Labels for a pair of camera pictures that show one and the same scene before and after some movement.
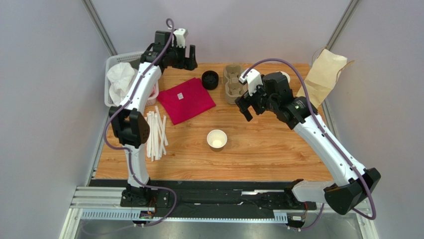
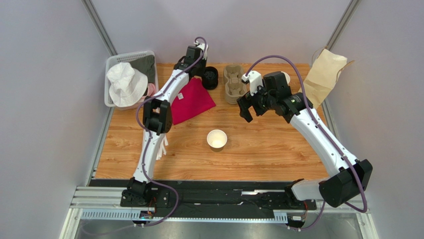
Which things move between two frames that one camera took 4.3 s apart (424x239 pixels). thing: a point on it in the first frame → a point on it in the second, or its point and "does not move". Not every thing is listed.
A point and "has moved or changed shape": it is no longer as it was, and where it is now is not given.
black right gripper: x=251 y=100 does not move
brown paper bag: x=323 y=76 does not move
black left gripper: x=190 y=63 → x=201 y=74
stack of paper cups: x=284 y=73 does not move
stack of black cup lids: x=210 y=79 has moved or changed shape
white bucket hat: x=120 y=75 does not move
